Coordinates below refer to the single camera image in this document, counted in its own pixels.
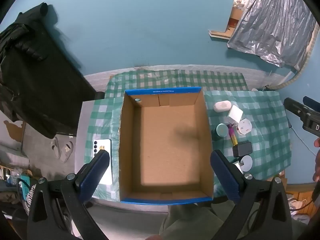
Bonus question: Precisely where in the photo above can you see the striped cloth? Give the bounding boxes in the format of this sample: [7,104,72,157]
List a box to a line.
[24,185,38,213]

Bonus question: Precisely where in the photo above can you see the large white charger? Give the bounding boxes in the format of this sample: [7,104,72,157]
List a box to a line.
[226,105,243,127]

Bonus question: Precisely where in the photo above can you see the dark round tin teal lid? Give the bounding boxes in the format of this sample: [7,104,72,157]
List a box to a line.
[211,123,229,142]

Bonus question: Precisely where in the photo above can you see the white smartphone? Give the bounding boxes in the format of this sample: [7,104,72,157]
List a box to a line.
[92,138,114,186]

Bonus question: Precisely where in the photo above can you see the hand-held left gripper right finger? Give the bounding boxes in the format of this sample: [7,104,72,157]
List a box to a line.
[210,149,294,240]

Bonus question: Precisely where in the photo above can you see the cardboard box with blue rim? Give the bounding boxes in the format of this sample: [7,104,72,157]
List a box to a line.
[117,87,215,205]

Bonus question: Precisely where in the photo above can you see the dark grey charger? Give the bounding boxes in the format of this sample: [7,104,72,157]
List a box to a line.
[232,141,253,158]

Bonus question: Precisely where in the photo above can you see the person's right hand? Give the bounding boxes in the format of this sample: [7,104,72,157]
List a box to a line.
[313,137,320,183]

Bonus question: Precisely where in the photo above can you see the cardboard strip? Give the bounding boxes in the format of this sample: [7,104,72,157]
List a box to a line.
[209,29,234,40]

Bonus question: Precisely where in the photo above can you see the small white charger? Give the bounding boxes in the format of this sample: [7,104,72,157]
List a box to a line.
[232,155,253,174]

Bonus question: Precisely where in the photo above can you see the silver foil sheet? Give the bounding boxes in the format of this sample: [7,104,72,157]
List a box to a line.
[227,0,318,70]

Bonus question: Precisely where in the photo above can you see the person's olive pants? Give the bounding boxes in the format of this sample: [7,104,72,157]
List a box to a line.
[160,202,240,240]

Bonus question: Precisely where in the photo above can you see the brown wooden board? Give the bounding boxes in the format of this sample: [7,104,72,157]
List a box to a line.
[286,190,318,215]

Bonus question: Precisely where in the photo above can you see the green checked tablecloth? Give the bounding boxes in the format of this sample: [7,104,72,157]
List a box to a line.
[84,69,293,200]

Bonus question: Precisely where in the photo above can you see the pink and gold lighter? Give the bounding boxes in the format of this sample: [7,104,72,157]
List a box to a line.
[226,124,238,147]

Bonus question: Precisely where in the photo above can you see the round white plug adapter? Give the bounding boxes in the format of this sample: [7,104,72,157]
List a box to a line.
[236,120,252,136]

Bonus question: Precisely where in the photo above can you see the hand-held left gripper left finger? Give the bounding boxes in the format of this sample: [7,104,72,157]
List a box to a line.
[26,149,110,240]

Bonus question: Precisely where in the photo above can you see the thick beige rope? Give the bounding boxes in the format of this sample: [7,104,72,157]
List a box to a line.
[269,22,320,90]

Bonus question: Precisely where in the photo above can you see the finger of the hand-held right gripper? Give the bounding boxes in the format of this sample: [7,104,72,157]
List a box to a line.
[303,96,320,112]
[284,97,310,120]

